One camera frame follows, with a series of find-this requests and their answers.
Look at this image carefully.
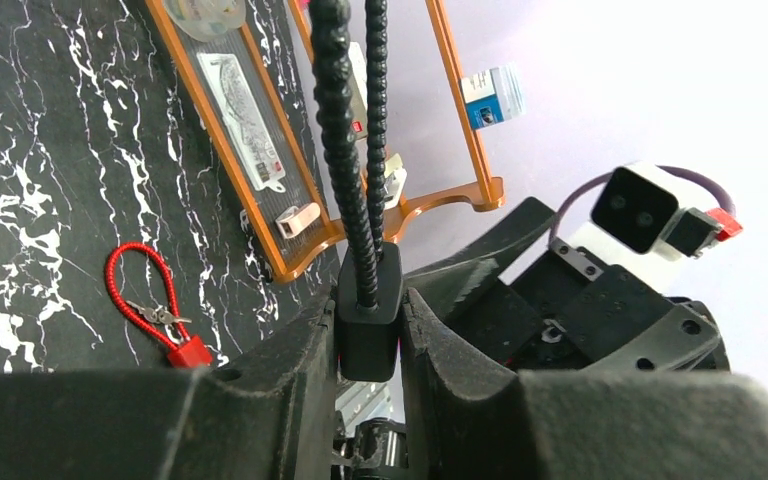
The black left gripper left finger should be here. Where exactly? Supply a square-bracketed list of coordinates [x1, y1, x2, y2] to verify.
[0, 298, 336, 479]

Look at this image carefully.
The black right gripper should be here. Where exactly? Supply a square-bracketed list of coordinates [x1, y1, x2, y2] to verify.
[405, 197, 710, 370]

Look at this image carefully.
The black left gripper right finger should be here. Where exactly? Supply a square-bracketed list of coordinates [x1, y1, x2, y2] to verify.
[401, 290, 768, 479]

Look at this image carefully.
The black cable padlock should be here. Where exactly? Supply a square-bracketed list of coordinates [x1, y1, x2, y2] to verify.
[309, 1, 403, 382]

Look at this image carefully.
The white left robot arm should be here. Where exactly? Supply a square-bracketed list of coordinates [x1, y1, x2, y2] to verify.
[0, 292, 768, 479]

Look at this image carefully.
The small pink white eraser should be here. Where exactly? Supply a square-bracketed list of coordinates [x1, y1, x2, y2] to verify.
[275, 202, 321, 240]

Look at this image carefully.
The white red staple box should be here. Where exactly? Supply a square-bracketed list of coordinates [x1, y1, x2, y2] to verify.
[348, 42, 368, 139]

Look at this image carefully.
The packaged blister card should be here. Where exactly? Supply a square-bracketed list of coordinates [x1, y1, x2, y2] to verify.
[196, 53, 286, 194]

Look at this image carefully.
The orange wooden shelf rack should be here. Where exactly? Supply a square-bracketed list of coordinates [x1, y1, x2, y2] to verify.
[144, 0, 506, 285]

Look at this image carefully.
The clear tape roll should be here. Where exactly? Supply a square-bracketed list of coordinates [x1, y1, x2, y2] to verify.
[162, 0, 247, 42]

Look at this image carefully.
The red cable padlock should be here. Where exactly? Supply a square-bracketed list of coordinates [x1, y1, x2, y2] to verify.
[104, 242, 216, 370]

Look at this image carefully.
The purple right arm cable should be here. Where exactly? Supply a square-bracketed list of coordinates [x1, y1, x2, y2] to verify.
[548, 165, 738, 246]

